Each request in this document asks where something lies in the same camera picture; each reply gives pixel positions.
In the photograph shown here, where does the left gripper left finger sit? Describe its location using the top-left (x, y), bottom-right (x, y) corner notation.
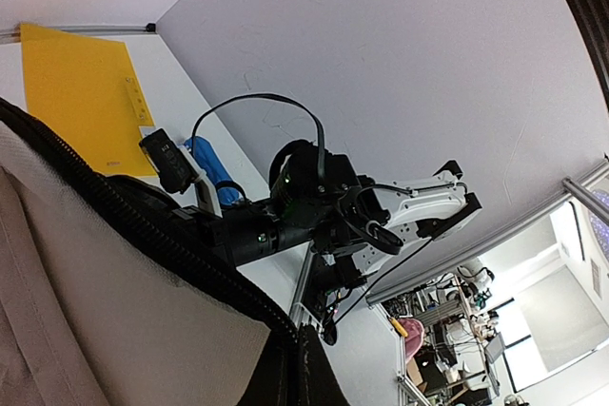
top-left (238, 327), bottom-right (304, 406)

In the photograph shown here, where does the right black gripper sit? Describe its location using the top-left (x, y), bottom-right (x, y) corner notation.
top-left (140, 129), bottom-right (403, 266)

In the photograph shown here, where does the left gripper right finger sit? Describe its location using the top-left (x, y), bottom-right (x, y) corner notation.
top-left (298, 325), bottom-right (349, 406)

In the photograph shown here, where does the cream canvas backpack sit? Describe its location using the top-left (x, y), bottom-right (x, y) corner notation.
top-left (0, 96), bottom-right (353, 406)

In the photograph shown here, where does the yellow book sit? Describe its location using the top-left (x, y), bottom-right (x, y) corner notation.
top-left (20, 23), bottom-right (155, 177)

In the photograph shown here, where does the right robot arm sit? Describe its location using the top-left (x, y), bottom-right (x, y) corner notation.
top-left (140, 129), bottom-right (481, 317)

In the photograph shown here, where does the blue pencil case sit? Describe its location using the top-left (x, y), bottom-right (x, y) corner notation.
top-left (184, 136), bottom-right (243, 207)

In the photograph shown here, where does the pink object in background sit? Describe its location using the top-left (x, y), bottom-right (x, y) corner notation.
top-left (401, 318), bottom-right (424, 358)

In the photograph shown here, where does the aluminium front rail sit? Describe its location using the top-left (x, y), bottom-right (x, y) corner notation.
top-left (288, 251), bottom-right (321, 331)

